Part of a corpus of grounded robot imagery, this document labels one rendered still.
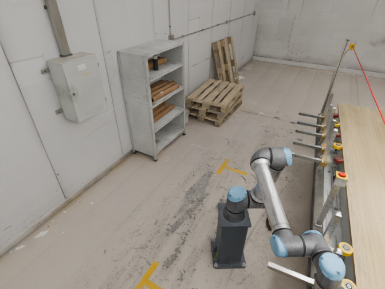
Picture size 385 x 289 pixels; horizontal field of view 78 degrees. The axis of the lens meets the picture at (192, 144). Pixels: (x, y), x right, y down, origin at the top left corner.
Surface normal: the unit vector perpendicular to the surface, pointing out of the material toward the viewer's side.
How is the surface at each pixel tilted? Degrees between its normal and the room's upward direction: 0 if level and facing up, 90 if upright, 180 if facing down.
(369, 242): 0
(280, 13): 90
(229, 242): 90
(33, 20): 90
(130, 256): 0
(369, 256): 0
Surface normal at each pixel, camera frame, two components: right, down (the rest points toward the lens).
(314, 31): -0.48, 0.49
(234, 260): 0.02, 0.56
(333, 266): -0.09, -0.83
